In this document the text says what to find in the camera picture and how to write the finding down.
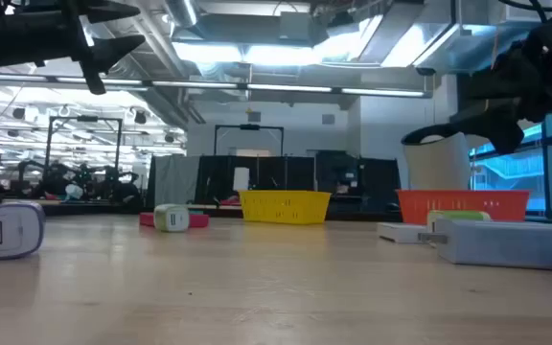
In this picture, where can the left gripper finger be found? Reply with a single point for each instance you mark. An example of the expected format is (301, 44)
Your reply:
(113, 50)
(108, 12)

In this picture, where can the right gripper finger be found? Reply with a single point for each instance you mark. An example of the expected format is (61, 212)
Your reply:
(496, 93)
(508, 131)

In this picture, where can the green white plug charger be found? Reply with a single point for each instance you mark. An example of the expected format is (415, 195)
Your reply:
(458, 215)

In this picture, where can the lilac charger with prongs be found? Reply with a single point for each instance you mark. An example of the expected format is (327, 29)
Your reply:
(496, 244)

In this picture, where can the white box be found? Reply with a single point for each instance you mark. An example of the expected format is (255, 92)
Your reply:
(400, 232)

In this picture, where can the green-rimmed white USB charger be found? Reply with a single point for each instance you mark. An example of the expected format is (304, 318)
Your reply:
(171, 218)

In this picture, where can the red block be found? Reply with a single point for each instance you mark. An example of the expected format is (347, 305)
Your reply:
(199, 221)

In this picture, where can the purple-rimmed white USB charger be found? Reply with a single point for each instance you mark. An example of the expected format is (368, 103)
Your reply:
(7, 230)

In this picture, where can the orange plastic basket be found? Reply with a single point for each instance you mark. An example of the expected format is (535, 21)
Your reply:
(496, 203)

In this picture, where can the white cup with black rim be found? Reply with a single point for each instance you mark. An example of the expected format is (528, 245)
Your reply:
(436, 167)

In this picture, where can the black cabinet partition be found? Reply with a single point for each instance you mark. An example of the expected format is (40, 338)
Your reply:
(376, 177)

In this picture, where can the background black robot arms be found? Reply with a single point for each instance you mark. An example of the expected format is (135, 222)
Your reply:
(55, 179)

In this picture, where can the grey cloth partition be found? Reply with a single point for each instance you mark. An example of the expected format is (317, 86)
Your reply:
(173, 179)

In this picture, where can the white blue object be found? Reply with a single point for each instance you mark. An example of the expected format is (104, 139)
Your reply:
(72, 191)

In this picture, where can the bright ceiling light panel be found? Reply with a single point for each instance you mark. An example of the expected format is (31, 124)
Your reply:
(276, 53)

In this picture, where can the long ceiling light strip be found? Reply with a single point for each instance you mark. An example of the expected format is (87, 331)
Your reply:
(285, 88)

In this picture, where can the white paper sheet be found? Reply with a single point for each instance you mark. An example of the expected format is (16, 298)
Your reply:
(241, 178)

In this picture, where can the grey ceiling box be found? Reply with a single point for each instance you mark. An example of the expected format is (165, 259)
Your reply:
(295, 26)

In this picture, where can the black curtain partition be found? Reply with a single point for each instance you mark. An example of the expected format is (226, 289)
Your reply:
(300, 172)

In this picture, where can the yellow plastic basket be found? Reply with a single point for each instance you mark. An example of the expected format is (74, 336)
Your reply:
(283, 206)

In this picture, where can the blue glass window wall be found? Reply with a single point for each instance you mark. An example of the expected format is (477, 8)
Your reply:
(511, 172)

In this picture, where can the tall black gantry frame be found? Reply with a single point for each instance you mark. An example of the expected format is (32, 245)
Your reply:
(84, 118)

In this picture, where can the rectangular silver air duct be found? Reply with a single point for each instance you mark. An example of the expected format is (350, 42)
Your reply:
(400, 33)

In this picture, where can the grey wall panel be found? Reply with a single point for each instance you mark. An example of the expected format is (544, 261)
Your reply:
(328, 119)
(254, 116)

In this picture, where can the small black gantry frame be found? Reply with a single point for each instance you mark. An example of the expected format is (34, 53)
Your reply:
(249, 127)

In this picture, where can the black table frame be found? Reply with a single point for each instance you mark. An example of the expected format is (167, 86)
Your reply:
(103, 209)

